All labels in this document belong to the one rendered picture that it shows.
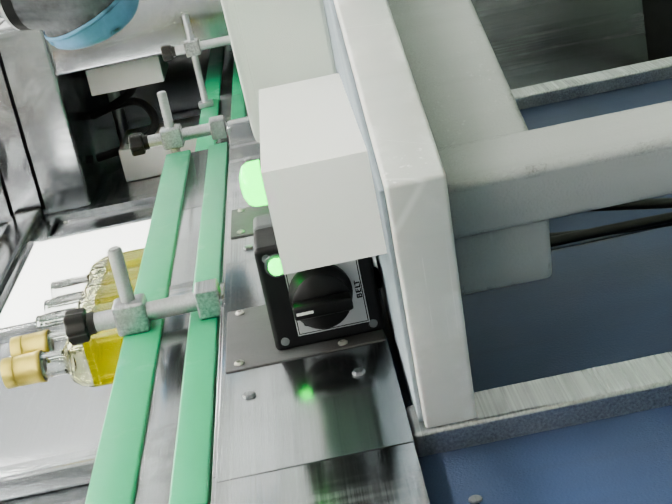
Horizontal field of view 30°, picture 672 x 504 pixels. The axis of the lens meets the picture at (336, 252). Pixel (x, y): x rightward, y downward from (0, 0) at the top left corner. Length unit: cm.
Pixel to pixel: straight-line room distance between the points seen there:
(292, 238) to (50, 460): 81
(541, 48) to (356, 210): 183
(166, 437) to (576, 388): 28
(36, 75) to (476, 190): 185
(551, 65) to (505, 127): 178
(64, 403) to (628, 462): 101
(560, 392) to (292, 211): 21
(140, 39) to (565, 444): 180
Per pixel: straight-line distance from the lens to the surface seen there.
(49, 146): 252
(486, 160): 71
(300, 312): 85
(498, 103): 77
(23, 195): 256
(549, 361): 86
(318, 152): 71
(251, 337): 93
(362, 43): 76
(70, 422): 157
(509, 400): 78
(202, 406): 89
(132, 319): 104
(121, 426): 90
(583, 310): 93
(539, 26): 251
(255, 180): 117
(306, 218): 70
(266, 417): 81
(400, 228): 66
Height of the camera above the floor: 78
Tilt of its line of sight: level
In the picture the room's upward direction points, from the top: 102 degrees counter-clockwise
